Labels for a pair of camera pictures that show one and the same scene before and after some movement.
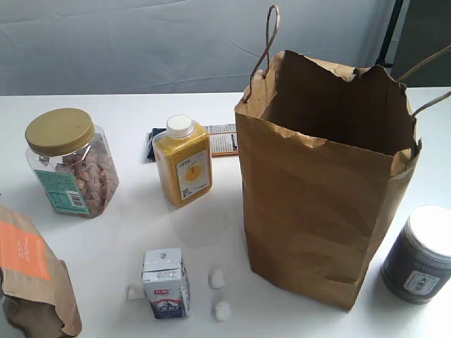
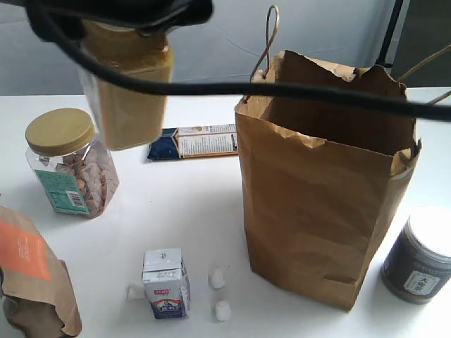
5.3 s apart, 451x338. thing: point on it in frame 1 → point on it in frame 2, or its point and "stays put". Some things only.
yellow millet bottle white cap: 182,156 → 127,118
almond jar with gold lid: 74,162 stays put
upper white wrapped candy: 218,279 stays put
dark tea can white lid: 417,267 stays put
